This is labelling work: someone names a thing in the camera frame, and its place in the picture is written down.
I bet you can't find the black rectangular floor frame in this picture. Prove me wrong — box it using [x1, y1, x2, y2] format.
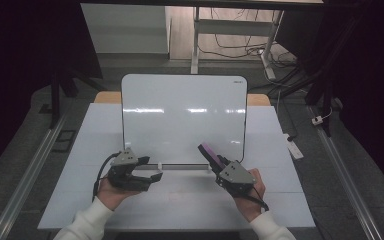
[52, 129, 79, 154]

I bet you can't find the black metal stand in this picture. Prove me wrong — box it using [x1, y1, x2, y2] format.
[268, 59, 348, 138]
[39, 64, 106, 130]

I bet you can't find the white power strip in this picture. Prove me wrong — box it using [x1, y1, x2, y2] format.
[282, 133, 305, 161]

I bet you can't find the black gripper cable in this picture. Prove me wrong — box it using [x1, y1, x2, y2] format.
[242, 185, 271, 212]
[92, 152, 121, 203]

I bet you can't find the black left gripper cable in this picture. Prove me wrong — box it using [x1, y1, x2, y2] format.
[92, 152, 121, 203]

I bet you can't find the desk with white legs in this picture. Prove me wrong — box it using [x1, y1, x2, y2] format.
[79, 0, 325, 81]

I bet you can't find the white cabinet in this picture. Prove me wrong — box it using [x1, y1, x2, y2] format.
[80, 3, 172, 55]

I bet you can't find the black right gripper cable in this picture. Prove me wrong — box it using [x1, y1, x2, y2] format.
[242, 185, 271, 212]

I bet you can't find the person's left hand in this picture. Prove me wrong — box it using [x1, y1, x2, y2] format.
[96, 176, 142, 212]

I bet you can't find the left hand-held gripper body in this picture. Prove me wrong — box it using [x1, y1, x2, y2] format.
[107, 147, 153, 193]

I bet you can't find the tangle of black floor cables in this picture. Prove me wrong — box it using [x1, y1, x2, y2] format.
[198, 8, 298, 69]

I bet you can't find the person's right hand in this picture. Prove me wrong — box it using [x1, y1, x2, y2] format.
[233, 167, 267, 223]

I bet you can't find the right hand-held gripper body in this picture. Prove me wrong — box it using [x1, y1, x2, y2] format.
[214, 160, 258, 198]

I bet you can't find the aluminium floor rail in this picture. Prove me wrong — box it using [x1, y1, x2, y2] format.
[0, 111, 69, 240]
[307, 105, 384, 240]

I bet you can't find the white whiteboard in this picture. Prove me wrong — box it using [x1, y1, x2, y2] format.
[120, 73, 249, 167]

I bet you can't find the black and purple board eraser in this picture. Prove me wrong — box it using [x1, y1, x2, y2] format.
[197, 142, 227, 171]

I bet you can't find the dark curtain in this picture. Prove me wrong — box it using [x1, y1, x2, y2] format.
[276, 0, 384, 205]
[0, 0, 104, 183]

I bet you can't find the white table mat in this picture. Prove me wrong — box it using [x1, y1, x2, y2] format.
[37, 102, 316, 232]

